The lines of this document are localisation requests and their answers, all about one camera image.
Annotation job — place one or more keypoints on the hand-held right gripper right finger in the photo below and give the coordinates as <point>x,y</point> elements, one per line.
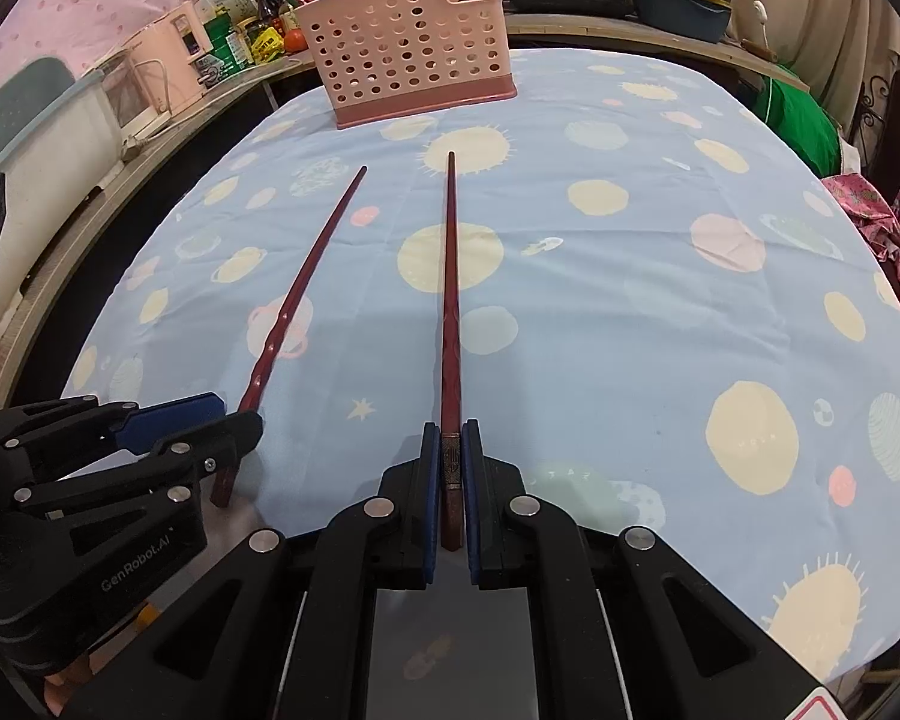
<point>471,514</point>

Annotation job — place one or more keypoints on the blue basin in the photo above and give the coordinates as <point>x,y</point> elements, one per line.
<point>682,15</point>

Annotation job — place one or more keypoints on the blue planet-print tablecloth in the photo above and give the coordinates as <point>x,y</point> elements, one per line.
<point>607,360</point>

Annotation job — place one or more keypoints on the pink kitchen appliance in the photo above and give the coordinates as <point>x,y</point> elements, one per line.
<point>169,64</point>

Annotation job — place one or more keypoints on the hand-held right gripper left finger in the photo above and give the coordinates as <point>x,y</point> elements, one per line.
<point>427,514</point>

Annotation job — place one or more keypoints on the red tomato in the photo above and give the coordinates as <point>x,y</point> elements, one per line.
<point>294,40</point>

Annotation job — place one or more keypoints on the yellow-label jar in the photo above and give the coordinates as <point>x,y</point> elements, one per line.
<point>268,43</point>

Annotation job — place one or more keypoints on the pink perforated plastic basket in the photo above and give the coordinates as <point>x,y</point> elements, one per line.
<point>412,52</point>

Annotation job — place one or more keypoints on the dark red chopstick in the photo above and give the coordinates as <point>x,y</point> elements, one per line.
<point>300,292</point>
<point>450,315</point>

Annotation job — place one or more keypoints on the beige curtain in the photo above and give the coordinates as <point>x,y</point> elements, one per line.
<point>832,7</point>

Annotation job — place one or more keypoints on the pink floral cloth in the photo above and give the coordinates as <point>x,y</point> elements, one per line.
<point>870,225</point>

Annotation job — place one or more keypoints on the green cloth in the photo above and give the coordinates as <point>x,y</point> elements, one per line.
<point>802,124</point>

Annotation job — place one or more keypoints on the white storage box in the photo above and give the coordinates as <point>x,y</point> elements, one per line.
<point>52,187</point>

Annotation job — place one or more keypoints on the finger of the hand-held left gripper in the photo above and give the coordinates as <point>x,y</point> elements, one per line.
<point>172,416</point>
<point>232,439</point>

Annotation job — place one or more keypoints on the dark sauce bottles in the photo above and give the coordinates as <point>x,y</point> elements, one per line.
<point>270,4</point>

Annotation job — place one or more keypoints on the white jar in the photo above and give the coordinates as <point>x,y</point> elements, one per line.
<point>229,4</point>

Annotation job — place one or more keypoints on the pink dotted curtain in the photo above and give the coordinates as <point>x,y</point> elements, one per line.
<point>97,0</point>

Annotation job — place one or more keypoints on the black cooktop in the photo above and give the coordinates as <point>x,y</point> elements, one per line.
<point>570,4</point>

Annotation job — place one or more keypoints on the person's left hand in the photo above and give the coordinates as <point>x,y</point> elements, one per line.
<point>94,660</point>

